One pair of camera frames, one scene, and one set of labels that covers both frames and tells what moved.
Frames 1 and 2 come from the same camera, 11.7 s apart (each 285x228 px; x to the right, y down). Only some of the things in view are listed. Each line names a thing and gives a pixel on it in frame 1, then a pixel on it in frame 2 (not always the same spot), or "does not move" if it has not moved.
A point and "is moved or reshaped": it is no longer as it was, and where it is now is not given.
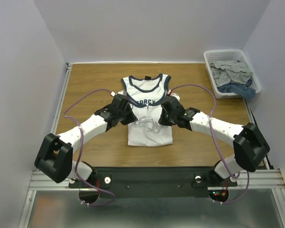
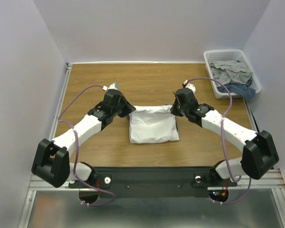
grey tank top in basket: (226, 71) does not move
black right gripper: (165, 116) -> (175, 108)
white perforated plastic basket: (213, 55) does not move
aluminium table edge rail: (38, 181) does not move
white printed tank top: (147, 95) is moved or reshaped
